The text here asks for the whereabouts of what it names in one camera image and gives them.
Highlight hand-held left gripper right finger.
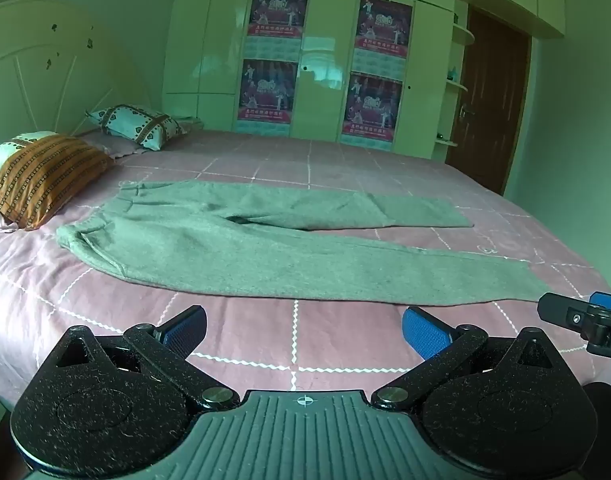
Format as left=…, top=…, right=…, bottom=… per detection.
left=373, top=306, right=561, bottom=411

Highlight orange striped pillow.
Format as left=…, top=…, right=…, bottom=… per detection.
left=0, top=133, right=115, bottom=231

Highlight white corner shelves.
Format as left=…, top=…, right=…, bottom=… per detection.
left=434, top=10, right=476, bottom=149

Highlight brown wooden door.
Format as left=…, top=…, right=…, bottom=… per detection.
left=445, top=5, right=532, bottom=197

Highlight cream wooden headboard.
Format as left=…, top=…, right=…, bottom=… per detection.
left=0, top=0, right=152, bottom=161

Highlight teal brown patterned pillow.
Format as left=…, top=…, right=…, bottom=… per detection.
left=86, top=104, right=189, bottom=152

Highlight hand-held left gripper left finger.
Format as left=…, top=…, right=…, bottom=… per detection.
left=50, top=305, right=241, bottom=411

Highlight grey pants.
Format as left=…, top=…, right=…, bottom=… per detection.
left=56, top=180, right=553, bottom=308

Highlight white teal patterned pillow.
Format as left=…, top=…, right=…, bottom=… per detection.
left=0, top=131, right=57, bottom=187

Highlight bed with pink checked sheet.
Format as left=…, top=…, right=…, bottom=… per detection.
left=0, top=127, right=611, bottom=406

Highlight pink pillow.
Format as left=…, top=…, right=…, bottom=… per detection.
left=78, top=130, right=137, bottom=159

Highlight purple wall poster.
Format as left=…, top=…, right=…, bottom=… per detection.
left=238, top=58, right=299, bottom=136
left=354, top=0, right=413, bottom=74
left=342, top=72, right=403, bottom=151
left=247, top=0, right=310, bottom=59

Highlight white glossy wardrobe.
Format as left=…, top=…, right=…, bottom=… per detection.
left=163, top=0, right=469, bottom=161

